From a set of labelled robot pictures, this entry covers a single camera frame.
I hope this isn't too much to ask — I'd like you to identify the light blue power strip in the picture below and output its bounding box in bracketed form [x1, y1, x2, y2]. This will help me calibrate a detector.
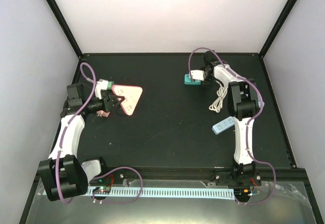
[212, 116, 234, 135]

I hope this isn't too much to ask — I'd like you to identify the circuit board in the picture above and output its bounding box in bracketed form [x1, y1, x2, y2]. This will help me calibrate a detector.
[234, 188, 261, 197]
[92, 186, 111, 195]

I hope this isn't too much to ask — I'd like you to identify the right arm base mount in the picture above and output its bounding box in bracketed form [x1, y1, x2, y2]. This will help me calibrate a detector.
[211, 168, 262, 187]

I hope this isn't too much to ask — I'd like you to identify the pink triangular power strip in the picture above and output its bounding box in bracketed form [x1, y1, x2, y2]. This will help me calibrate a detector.
[112, 84, 143, 116]

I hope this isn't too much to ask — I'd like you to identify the green USB charger plug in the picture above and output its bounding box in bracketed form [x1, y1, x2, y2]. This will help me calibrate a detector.
[107, 81, 114, 90]

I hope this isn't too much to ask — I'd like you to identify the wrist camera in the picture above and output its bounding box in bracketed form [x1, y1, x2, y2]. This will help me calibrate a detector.
[94, 79, 109, 100]
[189, 70, 205, 81]

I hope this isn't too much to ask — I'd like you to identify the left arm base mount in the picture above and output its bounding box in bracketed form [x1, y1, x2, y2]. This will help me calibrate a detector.
[90, 167, 124, 185]

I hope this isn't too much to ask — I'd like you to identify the white slotted cable duct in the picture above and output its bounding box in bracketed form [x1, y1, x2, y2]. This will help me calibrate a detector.
[85, 186, 235, 200]

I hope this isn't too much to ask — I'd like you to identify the white power strip cable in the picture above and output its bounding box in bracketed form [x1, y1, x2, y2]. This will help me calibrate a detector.
[208, 80, 229, 113]

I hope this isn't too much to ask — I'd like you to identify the teal power strip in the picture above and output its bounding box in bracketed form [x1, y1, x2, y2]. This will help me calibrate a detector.
[184, 74, 201, 86]

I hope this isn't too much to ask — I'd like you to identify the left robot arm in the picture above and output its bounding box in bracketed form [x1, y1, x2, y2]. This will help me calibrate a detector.
[38, 79, 124, 203]

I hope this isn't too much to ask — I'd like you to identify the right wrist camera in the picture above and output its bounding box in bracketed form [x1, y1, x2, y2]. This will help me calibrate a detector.
[189, 70, 205, 81]

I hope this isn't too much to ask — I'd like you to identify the left circuit board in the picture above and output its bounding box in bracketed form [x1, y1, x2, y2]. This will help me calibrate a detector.
[92, 186, 111, 195]

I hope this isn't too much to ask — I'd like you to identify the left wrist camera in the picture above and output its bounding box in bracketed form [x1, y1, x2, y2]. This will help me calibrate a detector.
[94, 79, 109, 100]

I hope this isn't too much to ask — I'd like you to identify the pink square socket adapter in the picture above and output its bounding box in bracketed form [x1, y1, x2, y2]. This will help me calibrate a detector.
[97, 110, 110, 117]

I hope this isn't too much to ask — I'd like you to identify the right circuit board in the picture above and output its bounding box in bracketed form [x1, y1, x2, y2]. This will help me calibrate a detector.
[234, 188, 261, 197]

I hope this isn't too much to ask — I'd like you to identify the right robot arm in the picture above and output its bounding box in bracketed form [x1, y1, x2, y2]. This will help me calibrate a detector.
[203, 51, 260, 185]

